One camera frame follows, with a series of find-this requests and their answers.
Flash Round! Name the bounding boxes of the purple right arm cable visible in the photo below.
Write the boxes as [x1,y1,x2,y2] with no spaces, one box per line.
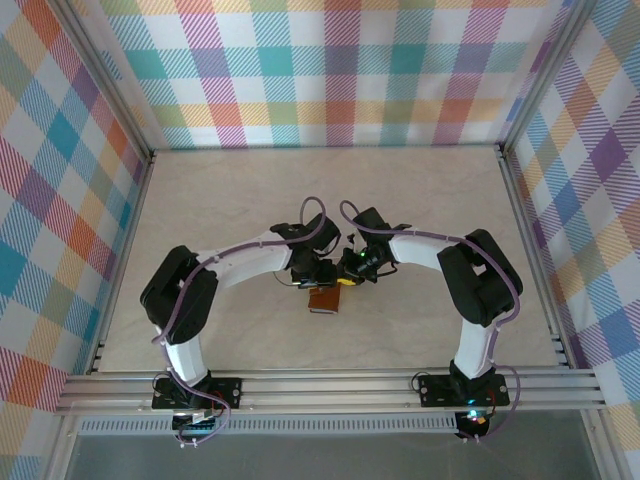
[339,199,524,444]

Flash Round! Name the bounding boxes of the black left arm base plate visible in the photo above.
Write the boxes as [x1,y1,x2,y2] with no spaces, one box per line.
[151,377,245,411]

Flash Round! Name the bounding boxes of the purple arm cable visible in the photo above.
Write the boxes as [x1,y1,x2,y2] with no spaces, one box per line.
[339,199,524,444]
[151,195,329,450]

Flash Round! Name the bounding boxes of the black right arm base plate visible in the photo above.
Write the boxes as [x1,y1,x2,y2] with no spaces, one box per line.
[418,373,510,407]

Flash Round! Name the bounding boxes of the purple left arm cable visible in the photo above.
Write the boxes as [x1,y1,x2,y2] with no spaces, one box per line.
[151,195,329,450]

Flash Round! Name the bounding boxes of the aluminium table side rail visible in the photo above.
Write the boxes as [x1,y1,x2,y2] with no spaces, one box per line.
[494,144,576,371]
[87,149,157,376]

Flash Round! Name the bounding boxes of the aluminium mounting rail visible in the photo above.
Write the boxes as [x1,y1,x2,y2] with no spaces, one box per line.
[53,367,609,415]

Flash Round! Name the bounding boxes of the aluminium frame post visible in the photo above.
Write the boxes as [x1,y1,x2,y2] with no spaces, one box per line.
[498,0,597,157]
[52,0,157,169]

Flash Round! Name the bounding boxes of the brown leather card holder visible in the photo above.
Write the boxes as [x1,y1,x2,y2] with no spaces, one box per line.
[307,284,344,317]

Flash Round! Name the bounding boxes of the grey slotted cable duct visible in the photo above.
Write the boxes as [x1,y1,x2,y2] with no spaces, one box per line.
[74,417,459,435]

